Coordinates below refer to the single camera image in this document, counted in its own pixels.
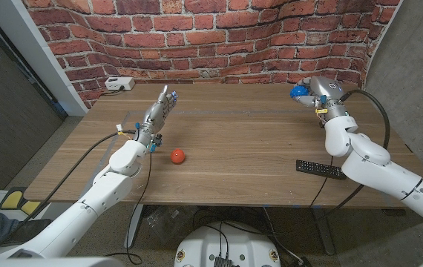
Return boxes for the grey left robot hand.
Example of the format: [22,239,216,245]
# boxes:
[133,85,178,153]

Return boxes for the black TV remote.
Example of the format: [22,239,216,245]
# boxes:
[295,159,347,181]

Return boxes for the black shoe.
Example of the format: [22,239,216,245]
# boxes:
[1,218,53,245]

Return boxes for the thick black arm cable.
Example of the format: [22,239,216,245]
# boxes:
[324,88,391,218]
[0,129,138,260]

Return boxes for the black power box cable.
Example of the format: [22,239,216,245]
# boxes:
[102,86,125,96]

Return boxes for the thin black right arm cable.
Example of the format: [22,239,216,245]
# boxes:
[309,155,335,209]

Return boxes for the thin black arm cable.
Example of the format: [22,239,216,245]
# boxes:
[309,155,335,209]
[103,151,153,266]

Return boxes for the white pillar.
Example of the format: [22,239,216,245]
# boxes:
[0,0,88,116]

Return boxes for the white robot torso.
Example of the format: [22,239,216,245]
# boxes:
[174,221,282,267]

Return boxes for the blue stress ball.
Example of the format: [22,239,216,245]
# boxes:
[289,85,310,99]

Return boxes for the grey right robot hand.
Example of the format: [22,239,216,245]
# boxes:
[292,76,348,122]

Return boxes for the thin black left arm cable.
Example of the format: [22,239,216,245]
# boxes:
[103,151,153,266]

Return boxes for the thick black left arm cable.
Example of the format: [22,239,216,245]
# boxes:
[0,129,138,260]

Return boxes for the orange ball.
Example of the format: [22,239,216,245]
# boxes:
[170,148,186,165]

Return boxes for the grey table leg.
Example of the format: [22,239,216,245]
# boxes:
[312,207,335,256]
[123,203,144,248]

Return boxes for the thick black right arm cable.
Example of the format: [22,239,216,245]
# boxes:
[324,88,391,218]

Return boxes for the yellow foot pedal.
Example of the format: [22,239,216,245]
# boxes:
[0,188,24,210]
[20,200,42,217]

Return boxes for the printed brick backdrop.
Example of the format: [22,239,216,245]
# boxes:
[22,0,404,111]

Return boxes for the clear plastic bag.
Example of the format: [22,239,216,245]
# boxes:
[144,205,194,242]

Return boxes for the white power box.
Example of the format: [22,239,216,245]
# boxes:
[105,76,136,91]

